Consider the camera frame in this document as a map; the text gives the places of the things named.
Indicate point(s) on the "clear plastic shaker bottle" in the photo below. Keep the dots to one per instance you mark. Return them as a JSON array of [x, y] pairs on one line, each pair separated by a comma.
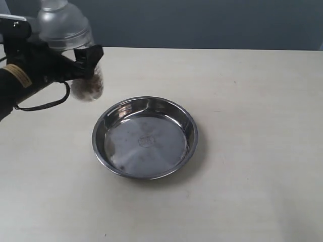
[[63, 26]]

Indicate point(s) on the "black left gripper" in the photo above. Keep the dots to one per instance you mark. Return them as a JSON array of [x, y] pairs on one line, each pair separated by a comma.
[[30, 60]]

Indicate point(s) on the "round stainless steel tray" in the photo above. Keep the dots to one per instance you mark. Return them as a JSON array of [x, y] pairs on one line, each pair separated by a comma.
[[145, 138]]

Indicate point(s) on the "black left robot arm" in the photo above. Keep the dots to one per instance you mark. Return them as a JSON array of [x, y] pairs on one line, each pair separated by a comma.
[[13, 95]]

